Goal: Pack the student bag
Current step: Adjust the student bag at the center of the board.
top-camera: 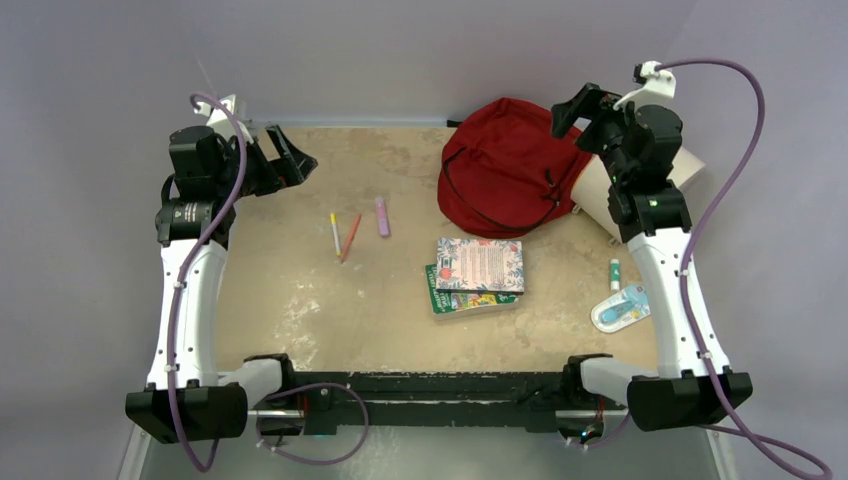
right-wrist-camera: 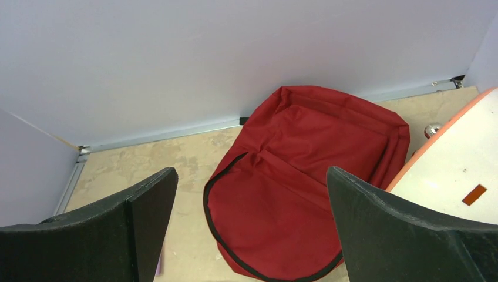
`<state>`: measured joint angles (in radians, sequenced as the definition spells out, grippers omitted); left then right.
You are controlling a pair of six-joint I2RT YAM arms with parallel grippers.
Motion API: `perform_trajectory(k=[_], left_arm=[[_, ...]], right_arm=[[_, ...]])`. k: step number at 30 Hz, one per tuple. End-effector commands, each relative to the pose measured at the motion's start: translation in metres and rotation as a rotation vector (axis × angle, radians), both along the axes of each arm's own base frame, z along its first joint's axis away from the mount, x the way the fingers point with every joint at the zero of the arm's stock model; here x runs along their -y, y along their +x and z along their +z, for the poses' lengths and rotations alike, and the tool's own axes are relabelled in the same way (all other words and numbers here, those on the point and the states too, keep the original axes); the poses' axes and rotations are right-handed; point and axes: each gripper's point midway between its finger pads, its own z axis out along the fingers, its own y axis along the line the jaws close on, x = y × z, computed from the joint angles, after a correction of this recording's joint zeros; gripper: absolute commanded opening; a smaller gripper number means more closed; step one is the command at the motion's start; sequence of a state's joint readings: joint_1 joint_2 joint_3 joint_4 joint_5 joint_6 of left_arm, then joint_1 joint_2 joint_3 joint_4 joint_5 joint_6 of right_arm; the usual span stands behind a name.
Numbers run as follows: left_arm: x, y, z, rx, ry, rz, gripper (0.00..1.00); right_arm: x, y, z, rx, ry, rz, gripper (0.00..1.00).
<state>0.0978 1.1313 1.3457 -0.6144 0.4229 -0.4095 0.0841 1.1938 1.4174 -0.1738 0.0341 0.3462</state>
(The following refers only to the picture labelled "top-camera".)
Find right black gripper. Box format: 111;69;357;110
552;84;639;184

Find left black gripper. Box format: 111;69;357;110
213;124;314;202

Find red backpack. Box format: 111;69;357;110
437;97;592;239

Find floral cover book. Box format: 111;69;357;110
435;237;525;295

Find green treehouse book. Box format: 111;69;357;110
424;264;520;319

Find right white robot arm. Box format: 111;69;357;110
551;83;753;431

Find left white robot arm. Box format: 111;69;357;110
125;126;298;444

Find yellow pen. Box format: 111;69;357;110
330;212;342;258

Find cream round lunch box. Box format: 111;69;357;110
571;148;706;243

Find orange pencil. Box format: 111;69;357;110
339;214;362;263

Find pink highlighter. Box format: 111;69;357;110
375;197;391;238

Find green glue stick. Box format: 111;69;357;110
609;259;621;292

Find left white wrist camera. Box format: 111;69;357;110
206;94;254;144

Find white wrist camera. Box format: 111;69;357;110
206;94;254;144
613;61;676;111

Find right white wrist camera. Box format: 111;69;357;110
613;61;676;111

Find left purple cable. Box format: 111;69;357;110
165;91;370;473

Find purple cable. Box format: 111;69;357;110
566;58;833;480
165;91;370;473

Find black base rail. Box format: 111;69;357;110
254;370;631;437

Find aluminium frame rails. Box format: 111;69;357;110
117;426;151;480

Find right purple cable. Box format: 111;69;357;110
566;58;833;480

